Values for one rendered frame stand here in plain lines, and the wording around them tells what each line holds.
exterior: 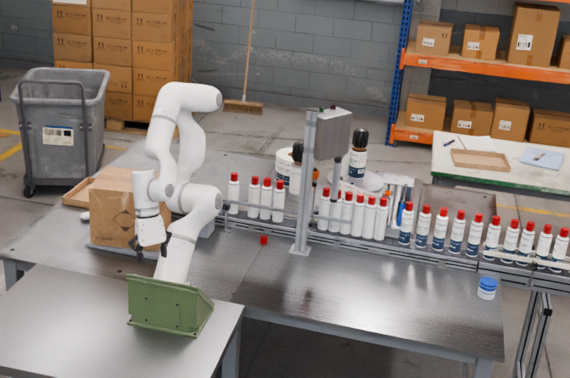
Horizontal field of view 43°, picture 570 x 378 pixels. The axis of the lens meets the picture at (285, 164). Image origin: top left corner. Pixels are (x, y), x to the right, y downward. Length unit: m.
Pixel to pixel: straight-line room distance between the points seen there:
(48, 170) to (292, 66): 3.21
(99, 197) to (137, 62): 3.60
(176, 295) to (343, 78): 5.35
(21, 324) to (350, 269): 1.35
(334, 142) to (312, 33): 4.65
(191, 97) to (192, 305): 0.76
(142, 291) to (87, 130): 2.79
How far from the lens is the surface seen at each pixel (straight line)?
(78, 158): 5.46
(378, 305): 2.95
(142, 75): 6.64
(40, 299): 2.94
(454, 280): 3.21
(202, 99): 2.71
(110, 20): 6.62
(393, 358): 3.71
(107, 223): 3.17
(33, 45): 8.84
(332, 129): 3.01
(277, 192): 3.30
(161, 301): 2.65
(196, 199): 2.76
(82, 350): 2.66
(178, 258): 2.72
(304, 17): 7.62
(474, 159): 4.65
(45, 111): 5.34
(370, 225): 3.28
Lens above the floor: 2.43
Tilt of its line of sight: 23 degrees down
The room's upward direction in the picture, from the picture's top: 4 degrees clockwise
